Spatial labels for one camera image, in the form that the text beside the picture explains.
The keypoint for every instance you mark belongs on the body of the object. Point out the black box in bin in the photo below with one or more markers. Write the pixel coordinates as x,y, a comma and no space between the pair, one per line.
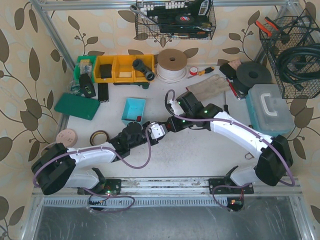
105,71

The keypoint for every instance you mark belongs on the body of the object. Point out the black tape roll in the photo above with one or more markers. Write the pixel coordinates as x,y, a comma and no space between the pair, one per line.
184,19

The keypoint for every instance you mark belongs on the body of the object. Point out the black disc spool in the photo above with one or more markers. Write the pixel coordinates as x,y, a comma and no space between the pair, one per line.
249,74

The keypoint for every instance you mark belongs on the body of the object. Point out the red white tape roll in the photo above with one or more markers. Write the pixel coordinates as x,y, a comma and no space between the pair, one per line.
193,71

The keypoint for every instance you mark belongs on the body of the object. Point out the yellow black screwdriver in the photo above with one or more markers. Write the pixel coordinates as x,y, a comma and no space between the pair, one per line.
203,72

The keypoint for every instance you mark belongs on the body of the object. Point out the brown tape roll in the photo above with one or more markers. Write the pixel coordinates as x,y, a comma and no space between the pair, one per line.
99,137

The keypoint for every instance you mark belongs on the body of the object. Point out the green storage bin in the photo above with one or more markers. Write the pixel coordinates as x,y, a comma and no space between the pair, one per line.
84,65

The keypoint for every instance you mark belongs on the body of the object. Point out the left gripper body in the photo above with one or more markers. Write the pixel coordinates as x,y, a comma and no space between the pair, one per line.
152,139

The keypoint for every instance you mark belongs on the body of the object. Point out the beige work glove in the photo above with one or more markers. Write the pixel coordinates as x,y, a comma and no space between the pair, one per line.
209,88

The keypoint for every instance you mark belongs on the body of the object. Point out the white cable spool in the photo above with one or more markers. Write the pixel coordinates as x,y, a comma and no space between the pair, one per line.
171,66

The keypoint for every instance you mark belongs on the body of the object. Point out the yellow storage bin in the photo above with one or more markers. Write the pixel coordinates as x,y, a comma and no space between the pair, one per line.
122,68

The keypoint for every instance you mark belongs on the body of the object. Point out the black rectangular block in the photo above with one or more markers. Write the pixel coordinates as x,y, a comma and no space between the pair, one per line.
103,92

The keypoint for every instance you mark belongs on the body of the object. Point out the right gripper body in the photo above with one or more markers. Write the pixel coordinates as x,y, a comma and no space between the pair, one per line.
171,122

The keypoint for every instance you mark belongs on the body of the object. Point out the blue clear toolbox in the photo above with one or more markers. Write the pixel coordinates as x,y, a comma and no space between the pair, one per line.
268,111

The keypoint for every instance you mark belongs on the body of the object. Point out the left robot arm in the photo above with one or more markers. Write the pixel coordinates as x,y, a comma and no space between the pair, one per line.
61,167

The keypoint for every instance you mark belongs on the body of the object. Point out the silver wrench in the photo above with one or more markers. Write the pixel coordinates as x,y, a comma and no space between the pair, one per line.
136,10

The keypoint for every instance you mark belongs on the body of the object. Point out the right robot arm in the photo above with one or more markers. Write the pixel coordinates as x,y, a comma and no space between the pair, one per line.
272,153

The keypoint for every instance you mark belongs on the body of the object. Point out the top wire basket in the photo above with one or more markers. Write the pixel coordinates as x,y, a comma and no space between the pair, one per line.
164,21

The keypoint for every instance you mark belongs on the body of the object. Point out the wire basket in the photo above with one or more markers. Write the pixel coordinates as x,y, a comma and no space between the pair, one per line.
164,21
293,54

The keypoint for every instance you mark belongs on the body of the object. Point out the black green meter device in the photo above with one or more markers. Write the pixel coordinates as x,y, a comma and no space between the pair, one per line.
86,86

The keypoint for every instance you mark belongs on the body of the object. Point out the green cutting mat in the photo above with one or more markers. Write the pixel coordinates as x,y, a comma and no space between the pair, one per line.
77,106

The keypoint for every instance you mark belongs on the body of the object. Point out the blue plastic tray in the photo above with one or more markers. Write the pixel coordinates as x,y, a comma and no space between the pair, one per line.
133,107

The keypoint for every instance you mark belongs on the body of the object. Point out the dark grey pipe fitting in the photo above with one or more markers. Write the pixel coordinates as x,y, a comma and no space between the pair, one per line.
139,66

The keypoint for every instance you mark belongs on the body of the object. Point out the right wire basket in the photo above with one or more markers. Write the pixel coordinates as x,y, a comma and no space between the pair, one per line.
293,54

